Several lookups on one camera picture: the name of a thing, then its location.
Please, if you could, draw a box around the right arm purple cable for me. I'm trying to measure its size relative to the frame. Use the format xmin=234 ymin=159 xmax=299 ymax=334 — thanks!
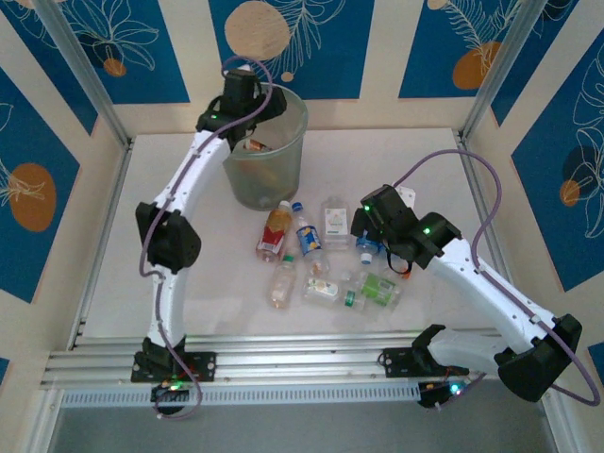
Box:
xmin=391 ymin=148 xmax=601 ymax=407

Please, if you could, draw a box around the aluminium side rail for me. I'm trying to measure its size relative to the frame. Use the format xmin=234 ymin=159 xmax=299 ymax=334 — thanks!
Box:
xmin=455 ymin=131 xmax=516 ymax=334
xmin=68 ymin=139 xmax=136 ymax=350

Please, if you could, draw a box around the red gold label bottle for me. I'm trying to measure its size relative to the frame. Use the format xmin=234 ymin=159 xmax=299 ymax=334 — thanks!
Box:
xmin=256 ymin=199 xmax=294 ymax=263

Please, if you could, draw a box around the black controller box with LEDs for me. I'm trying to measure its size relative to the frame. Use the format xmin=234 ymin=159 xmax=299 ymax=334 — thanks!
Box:
xmin=417 ymin=377 xmax=468 ymax=411
xmin=149 ymin=379 xmax=190 ymax=416

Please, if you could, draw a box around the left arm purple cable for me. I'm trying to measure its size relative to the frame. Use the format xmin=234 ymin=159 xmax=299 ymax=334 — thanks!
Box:
xmin=140 ymin=55 xmax=276 ymax=421

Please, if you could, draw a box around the clear bottle peach liquid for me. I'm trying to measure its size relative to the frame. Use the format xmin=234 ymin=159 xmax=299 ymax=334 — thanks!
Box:
xmin=268 ymin=254 xmax=299 ymax=310

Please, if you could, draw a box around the translucent grey-green plastic bin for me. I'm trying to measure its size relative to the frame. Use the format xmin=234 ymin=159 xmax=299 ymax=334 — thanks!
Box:
xmin=221 ymin=83 xmax=310 ymax=212

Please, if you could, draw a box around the blue label bottle white cap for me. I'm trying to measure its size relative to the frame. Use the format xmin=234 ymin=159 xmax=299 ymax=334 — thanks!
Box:
xmin=354 ymin=233 xmax=384 ymax=264

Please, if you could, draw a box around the clear bottle green cap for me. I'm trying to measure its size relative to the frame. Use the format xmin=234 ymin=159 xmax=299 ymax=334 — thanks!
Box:
xmin=300 ymin=276 xmax=367 ymax=313

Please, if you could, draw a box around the clear white-label bottle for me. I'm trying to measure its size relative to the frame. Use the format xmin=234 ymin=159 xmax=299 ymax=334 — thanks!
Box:
xmin=321 ymin=194 xmax=353 ymax=251

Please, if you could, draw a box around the aluminium frame post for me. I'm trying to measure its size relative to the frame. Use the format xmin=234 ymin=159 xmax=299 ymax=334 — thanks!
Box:
xmin=458 ymin=0 xmax=543 ymax=143
xmin=33 ymin=0 xmax=134 ymax=150

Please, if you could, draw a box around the thin black cable loop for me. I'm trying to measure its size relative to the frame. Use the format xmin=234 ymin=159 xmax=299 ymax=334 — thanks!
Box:
xmin=385 ymin=249 xmax=412 ymax=276

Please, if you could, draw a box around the green lime label bottle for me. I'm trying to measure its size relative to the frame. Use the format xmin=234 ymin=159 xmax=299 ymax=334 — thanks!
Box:
xmin=346 ymin=269 xmax=404 ymax=311

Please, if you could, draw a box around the wide aluminium base rail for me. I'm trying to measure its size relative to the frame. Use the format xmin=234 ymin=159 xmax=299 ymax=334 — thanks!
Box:
xmin=40 ymin=329 xmax=561 ymax=393

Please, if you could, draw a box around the blue Pepsi label bottle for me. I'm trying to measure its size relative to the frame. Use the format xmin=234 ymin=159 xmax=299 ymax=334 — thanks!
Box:
xmin=291 ymin=201 xmax=330 ymax=276

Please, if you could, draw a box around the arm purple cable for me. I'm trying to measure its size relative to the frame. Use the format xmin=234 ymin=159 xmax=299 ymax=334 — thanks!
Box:
xmin=140 ymin=55 xmax=276 ymax=421
xmin=391 ymin=148 xmax=601 ymax=407

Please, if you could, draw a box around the white slotted cable duct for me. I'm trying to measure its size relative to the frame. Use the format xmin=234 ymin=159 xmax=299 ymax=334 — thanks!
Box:
xmin=59 ymin=380 xmax=426 ymax=410

